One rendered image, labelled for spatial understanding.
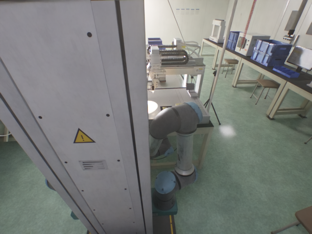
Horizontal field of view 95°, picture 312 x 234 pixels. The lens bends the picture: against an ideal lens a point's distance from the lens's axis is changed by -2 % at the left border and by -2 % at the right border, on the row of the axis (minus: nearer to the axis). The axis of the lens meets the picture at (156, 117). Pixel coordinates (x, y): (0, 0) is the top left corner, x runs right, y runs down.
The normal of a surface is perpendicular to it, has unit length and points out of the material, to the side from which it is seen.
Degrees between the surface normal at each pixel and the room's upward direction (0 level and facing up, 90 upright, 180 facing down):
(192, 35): 90
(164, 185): 7
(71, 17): 90
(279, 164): 0
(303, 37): 90
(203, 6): 90
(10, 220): 0
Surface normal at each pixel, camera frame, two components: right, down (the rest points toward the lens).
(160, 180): -0.11, -0.76
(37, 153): 0.05, 0.59
